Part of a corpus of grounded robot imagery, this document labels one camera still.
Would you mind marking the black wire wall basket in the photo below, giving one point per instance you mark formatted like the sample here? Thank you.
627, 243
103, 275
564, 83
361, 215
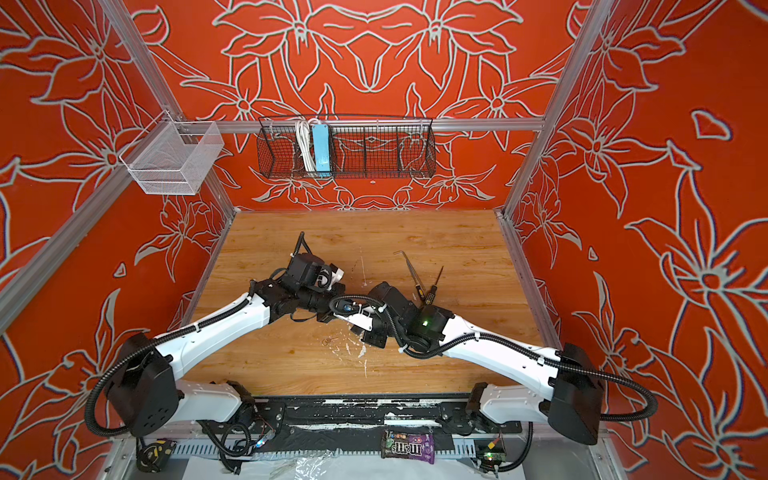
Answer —
361, 147

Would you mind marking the white mesh wall basket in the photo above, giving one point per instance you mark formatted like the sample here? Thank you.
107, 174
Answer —
170, 157

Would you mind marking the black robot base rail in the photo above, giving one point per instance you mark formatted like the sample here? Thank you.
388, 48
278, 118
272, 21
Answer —
354, 424

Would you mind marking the clear plastic wrap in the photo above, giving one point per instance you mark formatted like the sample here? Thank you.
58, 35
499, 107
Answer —
322, 466

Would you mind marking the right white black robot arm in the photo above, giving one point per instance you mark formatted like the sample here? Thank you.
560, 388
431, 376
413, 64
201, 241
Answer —
564, 389

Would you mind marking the light blue box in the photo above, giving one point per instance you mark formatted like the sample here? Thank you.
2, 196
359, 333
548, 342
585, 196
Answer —
321, 143

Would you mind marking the purple candy bag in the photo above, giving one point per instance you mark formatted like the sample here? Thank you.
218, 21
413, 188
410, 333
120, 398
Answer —
408, 446

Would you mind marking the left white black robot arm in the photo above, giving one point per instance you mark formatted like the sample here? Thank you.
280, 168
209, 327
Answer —
145, 388

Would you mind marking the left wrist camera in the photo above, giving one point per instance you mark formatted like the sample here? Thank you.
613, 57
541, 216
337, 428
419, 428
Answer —
327, 277

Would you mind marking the black yellow screwdriver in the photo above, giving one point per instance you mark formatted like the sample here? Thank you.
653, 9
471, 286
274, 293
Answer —
432, 292

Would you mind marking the yellow black tape measure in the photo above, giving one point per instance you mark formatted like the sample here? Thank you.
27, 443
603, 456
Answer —
153, 457

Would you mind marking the small electronics board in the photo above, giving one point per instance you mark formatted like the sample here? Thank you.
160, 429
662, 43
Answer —
490, 454

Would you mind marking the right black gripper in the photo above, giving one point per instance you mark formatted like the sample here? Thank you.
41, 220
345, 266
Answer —
369, 338

